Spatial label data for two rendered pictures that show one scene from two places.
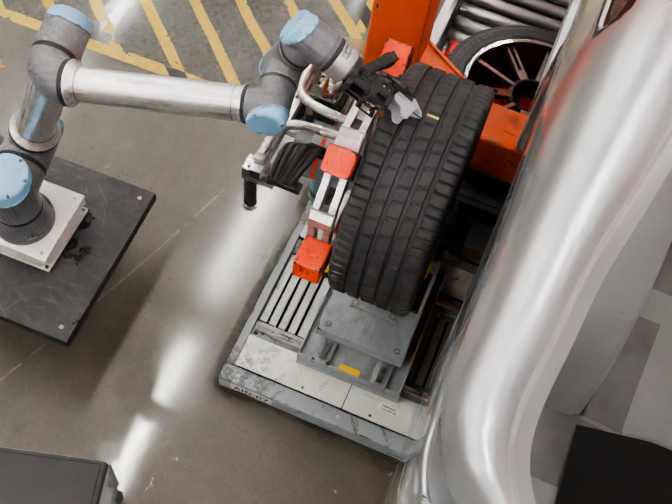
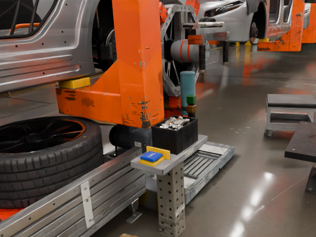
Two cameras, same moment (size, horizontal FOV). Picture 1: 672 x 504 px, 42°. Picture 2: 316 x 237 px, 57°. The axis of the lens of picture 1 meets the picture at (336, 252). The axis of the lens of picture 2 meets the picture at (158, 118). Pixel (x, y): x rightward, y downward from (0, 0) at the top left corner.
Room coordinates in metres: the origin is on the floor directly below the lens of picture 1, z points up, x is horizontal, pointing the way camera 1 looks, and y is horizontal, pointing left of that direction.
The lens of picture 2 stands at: (3.23, 0.54, 0.99)
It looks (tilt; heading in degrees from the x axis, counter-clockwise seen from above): 17 degrees down; 202
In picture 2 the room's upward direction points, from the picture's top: 3 degrees counter-clockwise
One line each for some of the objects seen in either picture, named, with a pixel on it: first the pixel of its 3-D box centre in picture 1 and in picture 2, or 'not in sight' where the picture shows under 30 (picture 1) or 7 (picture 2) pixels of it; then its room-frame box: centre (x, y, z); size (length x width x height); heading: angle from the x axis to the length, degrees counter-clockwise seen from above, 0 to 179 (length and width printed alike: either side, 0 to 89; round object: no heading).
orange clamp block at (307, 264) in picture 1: (311, 259); not in sight; (1.13, 0.06, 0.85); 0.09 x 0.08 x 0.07; 167
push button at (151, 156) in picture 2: not in sight; (151, 157); (2.19, 0.08, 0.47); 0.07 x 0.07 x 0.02; 77
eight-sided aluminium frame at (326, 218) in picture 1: (354, 168); (180, 51); (1.44, -0.01, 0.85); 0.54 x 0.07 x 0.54; 167
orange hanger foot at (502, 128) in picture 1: (490, 118); (94, 86); (1.83, -0.40, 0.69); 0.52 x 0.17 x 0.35; 77
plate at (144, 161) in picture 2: not in sight; (151, 160); (2.19, 0.08, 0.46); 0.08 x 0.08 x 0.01; 77
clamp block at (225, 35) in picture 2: (260, 171); (221, 35); (1.32, 0.23, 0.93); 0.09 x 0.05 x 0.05; 77
